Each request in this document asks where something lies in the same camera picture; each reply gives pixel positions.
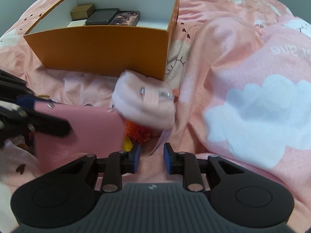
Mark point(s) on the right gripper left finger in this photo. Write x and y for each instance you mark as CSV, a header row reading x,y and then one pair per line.
x,y
124,161

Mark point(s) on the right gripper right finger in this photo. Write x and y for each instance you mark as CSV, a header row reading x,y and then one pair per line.
x,y
174,161

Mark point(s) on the pink wallet with studs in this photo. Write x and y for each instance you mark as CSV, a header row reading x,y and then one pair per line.
x,y
95,130

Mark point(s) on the pink zip pouch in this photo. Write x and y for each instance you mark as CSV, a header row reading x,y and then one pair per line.
x,y
144,100

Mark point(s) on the dark grey box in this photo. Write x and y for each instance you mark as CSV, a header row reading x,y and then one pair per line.
x,y
102,17

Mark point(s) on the illustrated card box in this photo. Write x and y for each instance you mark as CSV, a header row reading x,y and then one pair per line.
x,y
126,18

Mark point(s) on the orange crochet ball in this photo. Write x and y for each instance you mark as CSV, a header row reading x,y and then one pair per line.
x,y
137,133

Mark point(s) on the small white box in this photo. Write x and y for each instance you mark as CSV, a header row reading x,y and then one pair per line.
x,y
77,23

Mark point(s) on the orange cardboard box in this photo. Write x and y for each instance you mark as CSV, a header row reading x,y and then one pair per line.
x,y
106,49

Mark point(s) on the pink patterned duvet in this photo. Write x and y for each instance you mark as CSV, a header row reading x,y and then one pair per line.
x,y
241,71

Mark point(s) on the small brown cardboard box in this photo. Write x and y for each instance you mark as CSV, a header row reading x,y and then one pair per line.
x,y
81,12

